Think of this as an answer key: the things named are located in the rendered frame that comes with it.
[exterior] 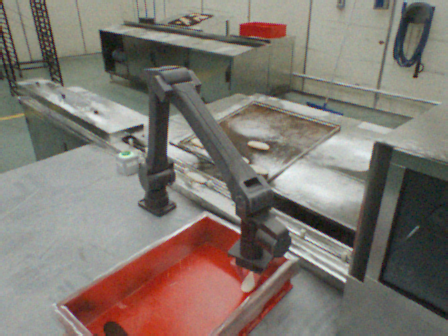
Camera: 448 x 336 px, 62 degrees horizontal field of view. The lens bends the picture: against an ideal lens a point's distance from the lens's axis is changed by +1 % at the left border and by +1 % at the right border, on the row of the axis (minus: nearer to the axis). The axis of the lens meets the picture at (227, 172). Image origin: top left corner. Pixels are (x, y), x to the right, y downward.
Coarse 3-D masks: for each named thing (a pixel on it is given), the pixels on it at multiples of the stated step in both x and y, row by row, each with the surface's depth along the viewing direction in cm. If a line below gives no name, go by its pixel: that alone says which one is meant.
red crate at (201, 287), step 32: (192, 256) 108; (224, 256) 108; (160, 288) 97; (192, 288) 97; (224, 288) 97; (256, 288) 97; (288, 288) 95; (96, 320) 88; (128, 320) 88; (160, 320) 88; (192, 320) 88; (256, 320) 87
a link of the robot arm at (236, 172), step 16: (160, 80) 92; (192, 80) 96; (160, 96) 93; (176, 96) 92; (192, 96) 91; (192, 112) 89; (208, 112) 90; (192, 128) 91; (208, 128) 87; (208, 144) 87; (224, 144) 86; (224, 160) 84; (240, 160) 84; (224, 176) 85; (240, 176) 82; (256, 176) 83; (240, 192) 81; (256, 192) 80; (272, 192) 82; (256, 208) 80
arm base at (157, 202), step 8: (152, 192) 125; (160, 192) 126; (144, 200) 128; (152, 200) 126; (160, 200) 126; (168, 200) 131; (144, 208) 130; (152, 208) 128; (160, 208) 128; (168, 208) 128; (160, 216) 126
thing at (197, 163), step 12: (240, 96) 253; (216, 108) 230; (228, 108) 230; (180, 120) 211; (144, 132) 195; (168, 132) 195; (180, 132) 194; (96, 144) 180; (168, 144) 181; (180, 156) 168; (192, 156) 168; (204, 168) 158; (216, 168) 158; (276, 204) 133; (288, 204) 133; (300, 216) 126; (312, 216) 126; (288, 228) 120; (324, 228) 120; (336, 228) 120; (312, 240) 115; (348, 240) 115
